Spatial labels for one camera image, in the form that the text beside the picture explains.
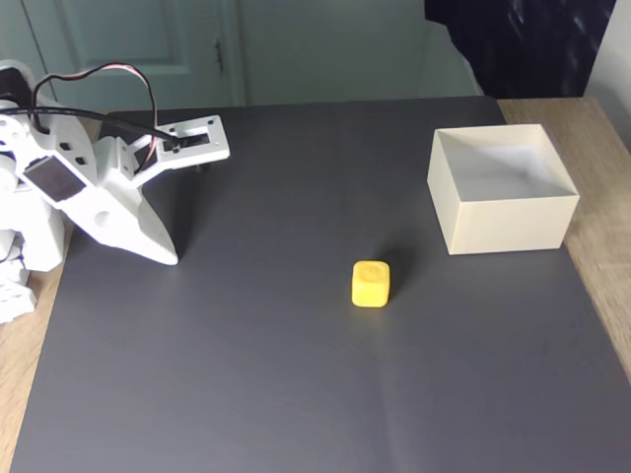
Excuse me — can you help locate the black camera cable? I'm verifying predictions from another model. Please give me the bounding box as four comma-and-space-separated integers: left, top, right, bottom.
0, 105, 181, 154

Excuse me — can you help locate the white open box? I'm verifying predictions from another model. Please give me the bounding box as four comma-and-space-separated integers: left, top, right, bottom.
426, 123, 581, 256

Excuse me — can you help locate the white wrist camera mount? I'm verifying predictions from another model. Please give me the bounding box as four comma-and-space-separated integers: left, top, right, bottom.
92, 114, 233, 191

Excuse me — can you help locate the dark grey mat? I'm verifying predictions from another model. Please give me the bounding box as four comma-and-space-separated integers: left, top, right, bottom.
8, 95, 631, 473

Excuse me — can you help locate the pale green panelled door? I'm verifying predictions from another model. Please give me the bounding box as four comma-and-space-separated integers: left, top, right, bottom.
19, 0, 247, 108

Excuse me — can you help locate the red and black servo wire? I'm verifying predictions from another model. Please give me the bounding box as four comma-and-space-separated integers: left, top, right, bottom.
30, 61, 160, 174

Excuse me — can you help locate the yellow cube block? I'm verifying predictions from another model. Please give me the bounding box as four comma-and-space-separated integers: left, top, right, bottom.
350, 259, 392, 309

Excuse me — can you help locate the black speckled cloth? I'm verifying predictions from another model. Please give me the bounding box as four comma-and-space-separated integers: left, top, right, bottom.
423, 0, 617, 99

